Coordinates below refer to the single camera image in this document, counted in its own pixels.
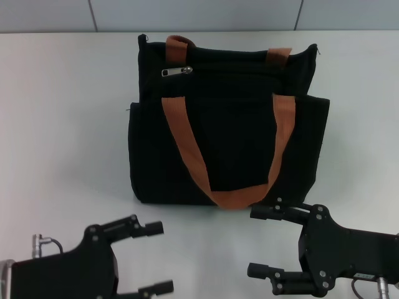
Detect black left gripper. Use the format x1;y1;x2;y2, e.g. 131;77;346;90
11;214;175;299

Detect silver zipper pull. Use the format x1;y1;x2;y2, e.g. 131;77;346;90
161;65;193;78

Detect black food bag orange handles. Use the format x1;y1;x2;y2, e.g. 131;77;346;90
126;33;331;210

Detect right gripper cable with plugs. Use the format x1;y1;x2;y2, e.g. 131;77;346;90
350;275;394;299

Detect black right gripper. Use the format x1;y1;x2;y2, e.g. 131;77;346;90
247;196;399;295

